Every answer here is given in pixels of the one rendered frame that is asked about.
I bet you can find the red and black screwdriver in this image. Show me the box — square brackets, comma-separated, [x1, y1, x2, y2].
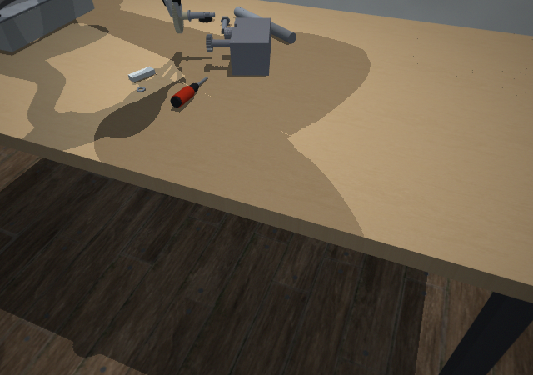
[171, 77, 208, 108]

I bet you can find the grey camshaft with gear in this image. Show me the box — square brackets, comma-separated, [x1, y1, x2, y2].
[172, 2, 215, 33]

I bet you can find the grey hex bolt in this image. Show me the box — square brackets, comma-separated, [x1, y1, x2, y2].
[221, 16, 230, 34]

